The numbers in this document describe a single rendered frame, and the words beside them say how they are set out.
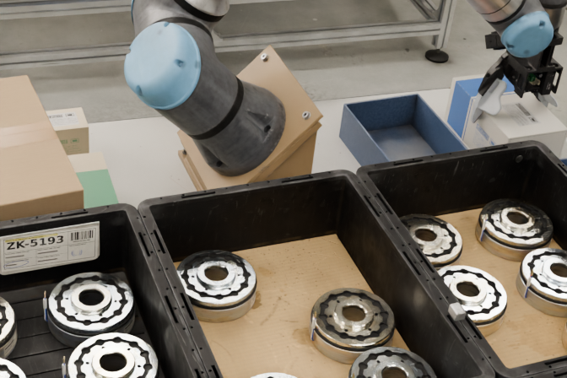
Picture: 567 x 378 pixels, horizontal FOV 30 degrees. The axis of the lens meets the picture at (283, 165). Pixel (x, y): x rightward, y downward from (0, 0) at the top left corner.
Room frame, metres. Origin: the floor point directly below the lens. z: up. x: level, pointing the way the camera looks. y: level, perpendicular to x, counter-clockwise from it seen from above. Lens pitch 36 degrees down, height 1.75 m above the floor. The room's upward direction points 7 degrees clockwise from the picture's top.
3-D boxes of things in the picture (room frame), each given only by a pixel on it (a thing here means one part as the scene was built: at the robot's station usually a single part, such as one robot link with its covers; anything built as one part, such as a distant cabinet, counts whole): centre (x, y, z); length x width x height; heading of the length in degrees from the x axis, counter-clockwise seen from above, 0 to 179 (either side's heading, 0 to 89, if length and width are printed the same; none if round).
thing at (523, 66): (1.59, -0.40, 0.90); 0.09 x 0.08 x 0.12; 25
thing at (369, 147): (1.52, -0.20, 0.74); 0.20 x 0.15 x 0.07; 26
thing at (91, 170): (1.25, 0.27, 0.73); 0.24 x 0.06 x 0.06; 22
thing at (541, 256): (1.08, -0.38, 0.86); 0.10 x 0.10 x 0.01
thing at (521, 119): (1.62, -0.38, 0.75); 0.20 x 0.12 x 0.09; 25
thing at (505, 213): (1.18, -0.33, 0.86); 0.05 x 0.05 x 0.01
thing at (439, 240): (1.12, -0.20, 0.86); 0.05 x 0.05 x 0.01
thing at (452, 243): (1.12, -0.20, 0.86); 0.10 x 0.10 x 0.01
